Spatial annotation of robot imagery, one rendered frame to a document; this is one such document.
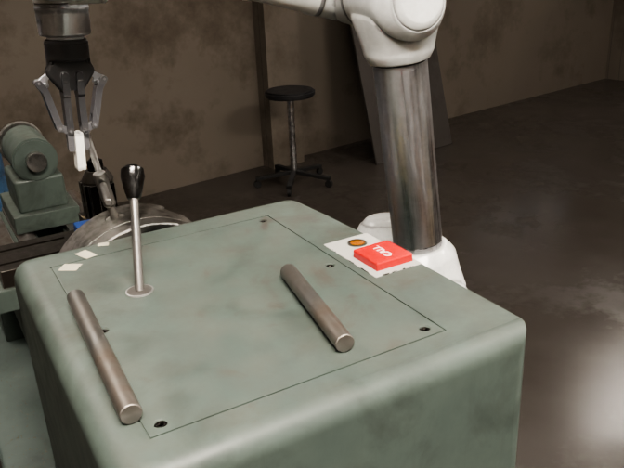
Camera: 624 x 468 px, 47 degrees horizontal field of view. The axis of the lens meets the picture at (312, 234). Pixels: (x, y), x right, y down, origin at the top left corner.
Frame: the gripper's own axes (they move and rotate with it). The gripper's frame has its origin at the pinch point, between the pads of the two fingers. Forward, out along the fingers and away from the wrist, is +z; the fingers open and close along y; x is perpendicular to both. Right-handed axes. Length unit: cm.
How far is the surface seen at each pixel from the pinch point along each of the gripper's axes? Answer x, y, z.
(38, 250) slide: -47, 4, 35
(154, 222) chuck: 21.4, -6.4, 9.0
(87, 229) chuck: 13.0, 3.1, 11.1
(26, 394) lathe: -53, 12, 78
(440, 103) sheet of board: -332, -370, 76
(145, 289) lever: 50, 4, 8
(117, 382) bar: 72, 14, 7
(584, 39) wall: -423, -652, 46
